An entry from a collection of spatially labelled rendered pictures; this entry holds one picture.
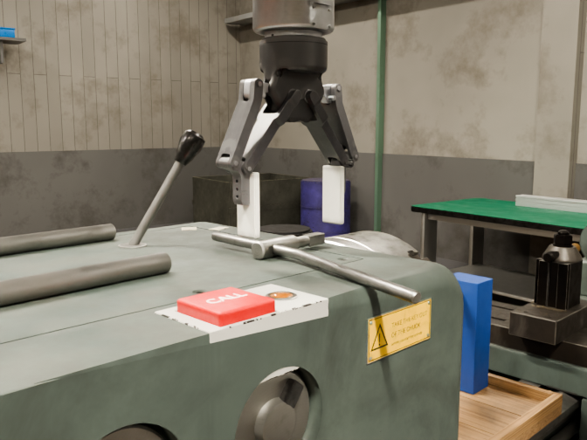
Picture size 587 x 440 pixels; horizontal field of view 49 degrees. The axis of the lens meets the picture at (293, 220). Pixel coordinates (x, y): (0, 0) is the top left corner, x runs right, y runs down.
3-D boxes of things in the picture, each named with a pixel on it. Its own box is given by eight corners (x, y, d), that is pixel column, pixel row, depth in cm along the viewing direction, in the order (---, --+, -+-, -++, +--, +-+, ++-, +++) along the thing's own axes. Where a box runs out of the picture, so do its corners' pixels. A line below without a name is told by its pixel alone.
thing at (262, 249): (314, 244, 84) (250, 257, 75) (314, 228, 83) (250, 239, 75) (327, 247, 82) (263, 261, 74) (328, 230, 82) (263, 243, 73)
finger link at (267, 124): (304, 96, 70) (297, 87, 69) (253, 177, 66) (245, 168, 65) (279, 97, 72) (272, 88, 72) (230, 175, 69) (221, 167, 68)
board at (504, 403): (482, 475, 101) (483, 450, 100) (314, 404, 126) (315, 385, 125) (561, 414, 122) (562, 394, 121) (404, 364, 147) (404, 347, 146)
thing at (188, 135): (185, 168, 82) (184, 129, 81) (170, 166, 84) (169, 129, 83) (210, 166, 84) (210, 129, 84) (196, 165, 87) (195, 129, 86)
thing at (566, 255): (573, 264, 133) (574, 250, 133) (535, 259, 139) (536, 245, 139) (588, 259, 139) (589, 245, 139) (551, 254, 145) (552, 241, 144)
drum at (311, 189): (361, 255, 694) (362, 179, 681) (321, 261, 661) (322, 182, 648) (328, 247, 737) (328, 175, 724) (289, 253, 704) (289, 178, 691)
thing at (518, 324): (555, 346, 129) (556, 320, 128) (507, 333, 136) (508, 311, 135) (593, 323, 143) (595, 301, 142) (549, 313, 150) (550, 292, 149)
